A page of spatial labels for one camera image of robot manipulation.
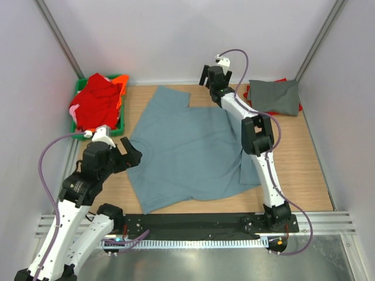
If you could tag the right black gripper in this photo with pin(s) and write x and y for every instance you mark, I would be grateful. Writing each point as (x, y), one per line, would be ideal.
(203, 75)

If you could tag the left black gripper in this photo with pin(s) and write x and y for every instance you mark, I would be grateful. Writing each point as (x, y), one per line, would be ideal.
(132, 157)

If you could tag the blue-grey t shirt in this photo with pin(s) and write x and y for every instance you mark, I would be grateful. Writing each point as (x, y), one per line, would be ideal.
(188, 153)

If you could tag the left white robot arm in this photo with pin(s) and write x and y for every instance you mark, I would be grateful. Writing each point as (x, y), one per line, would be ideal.
(61, 256)

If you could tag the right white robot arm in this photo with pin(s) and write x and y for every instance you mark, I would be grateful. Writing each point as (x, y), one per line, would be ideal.
(257, 140)

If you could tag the folded red t shirt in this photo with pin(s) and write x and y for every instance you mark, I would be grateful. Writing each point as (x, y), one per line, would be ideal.
(293, 112)

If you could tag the red t shirt in bin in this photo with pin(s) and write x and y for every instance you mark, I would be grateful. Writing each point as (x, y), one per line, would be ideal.
(78, 99)

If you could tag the folded grey t shirt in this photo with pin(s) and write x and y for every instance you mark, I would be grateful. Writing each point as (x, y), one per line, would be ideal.
(275, 96)

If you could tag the pink t shirt in bin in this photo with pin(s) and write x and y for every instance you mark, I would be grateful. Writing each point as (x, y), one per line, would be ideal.
(72, 111)

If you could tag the green plastic bin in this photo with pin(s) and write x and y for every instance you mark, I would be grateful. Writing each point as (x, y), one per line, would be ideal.
(119, 130)

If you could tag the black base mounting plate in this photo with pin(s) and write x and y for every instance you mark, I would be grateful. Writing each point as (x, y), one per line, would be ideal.
(204, 227)

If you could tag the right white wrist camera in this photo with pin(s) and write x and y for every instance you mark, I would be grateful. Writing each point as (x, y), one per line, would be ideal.
(223, 62)

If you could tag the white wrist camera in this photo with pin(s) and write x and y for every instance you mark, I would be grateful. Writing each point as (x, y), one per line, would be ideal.
(101, 134)
(223, 62)

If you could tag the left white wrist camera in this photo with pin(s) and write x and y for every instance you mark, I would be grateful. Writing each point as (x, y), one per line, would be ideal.
(101, 134)

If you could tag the white slotted cable duct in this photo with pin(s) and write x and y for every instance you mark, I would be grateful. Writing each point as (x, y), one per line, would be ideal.
(154, 244)

